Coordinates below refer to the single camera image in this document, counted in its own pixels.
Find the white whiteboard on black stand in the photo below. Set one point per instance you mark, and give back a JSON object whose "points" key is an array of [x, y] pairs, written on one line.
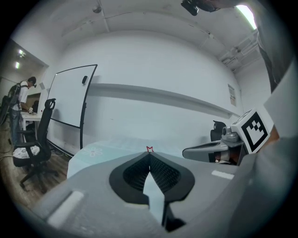
{"points": [[69, 97]]}

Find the light blue floral tablecloth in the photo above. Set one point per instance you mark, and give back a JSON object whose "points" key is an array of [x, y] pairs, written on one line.
{"points": [[104, 148]]}

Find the person's right forearm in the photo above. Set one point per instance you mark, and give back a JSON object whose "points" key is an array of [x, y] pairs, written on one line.
{"points": [[274, 134]]}

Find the grey ceiling pipes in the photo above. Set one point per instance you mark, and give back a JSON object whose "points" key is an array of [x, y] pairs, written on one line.
{"points": [[242, 53]]}

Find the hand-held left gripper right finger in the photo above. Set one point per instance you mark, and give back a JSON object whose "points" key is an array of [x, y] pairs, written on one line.
{"points": [[200, 186]]}

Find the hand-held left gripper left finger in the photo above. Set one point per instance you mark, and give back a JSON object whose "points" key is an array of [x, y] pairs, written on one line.
{"points": [[97, 193]]}

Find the person's grey shirt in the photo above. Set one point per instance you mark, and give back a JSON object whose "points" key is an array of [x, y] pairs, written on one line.
{"points": [[277, 58]]}

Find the long ceiling light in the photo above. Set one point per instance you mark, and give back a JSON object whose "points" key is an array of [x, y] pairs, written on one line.
{"points": [[246, 15]]}

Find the paper wall poster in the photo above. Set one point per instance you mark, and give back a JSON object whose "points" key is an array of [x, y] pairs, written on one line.
{"points": [[231, 95]]}

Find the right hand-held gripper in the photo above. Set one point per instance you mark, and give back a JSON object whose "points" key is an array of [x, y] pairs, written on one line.
{"points": [[253, 131]]}

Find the white desk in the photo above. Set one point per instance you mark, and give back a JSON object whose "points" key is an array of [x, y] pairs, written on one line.
{"points": [[32, 117]]}

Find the black mesh office chair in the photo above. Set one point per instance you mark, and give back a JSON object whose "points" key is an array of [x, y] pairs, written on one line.
{"points": [[43, 139]]}

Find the grey wall ledge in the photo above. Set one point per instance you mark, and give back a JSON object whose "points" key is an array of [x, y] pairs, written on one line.
{"points": [[163, 97]]}

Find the black whiteboard eraser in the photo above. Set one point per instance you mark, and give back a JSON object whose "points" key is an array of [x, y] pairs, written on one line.
{"points": [[85, 79]]}

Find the black high-back chair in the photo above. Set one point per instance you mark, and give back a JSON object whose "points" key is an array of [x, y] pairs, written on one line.
{"points": [[217, 132]]}

